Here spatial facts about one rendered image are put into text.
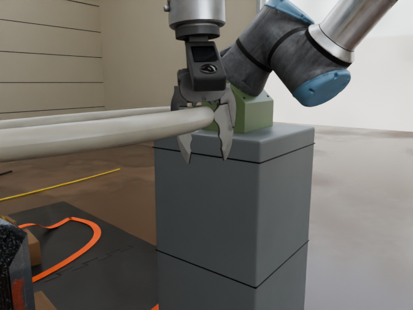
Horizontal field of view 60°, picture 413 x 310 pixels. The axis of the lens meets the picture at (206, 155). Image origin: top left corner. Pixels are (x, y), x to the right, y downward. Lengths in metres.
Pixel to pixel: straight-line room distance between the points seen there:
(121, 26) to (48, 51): 1.44
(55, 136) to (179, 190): 0.83
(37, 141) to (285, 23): 0.85
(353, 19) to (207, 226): 0.69
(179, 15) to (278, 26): 0.54
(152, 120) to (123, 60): 7.07
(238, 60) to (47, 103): 6.33
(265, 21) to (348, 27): 0.25
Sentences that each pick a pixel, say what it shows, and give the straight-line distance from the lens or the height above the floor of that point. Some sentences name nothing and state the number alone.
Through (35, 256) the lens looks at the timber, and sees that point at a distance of 2.24.
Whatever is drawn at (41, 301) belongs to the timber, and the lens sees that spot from 1.70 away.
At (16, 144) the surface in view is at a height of 0.95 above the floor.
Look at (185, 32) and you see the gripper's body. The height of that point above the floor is 1.07.
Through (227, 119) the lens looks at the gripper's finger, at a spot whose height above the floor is 0.94.
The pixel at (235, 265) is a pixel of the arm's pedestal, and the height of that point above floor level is 0.47.
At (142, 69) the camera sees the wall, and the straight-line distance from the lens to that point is 7.06.
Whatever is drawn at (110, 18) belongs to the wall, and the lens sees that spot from 7.79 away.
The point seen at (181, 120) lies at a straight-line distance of 0.42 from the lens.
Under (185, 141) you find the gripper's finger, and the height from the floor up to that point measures 0.91.
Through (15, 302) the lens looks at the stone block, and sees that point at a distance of 1.10.
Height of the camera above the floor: 1.00
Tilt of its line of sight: 11 degrees down
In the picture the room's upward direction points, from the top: straight up
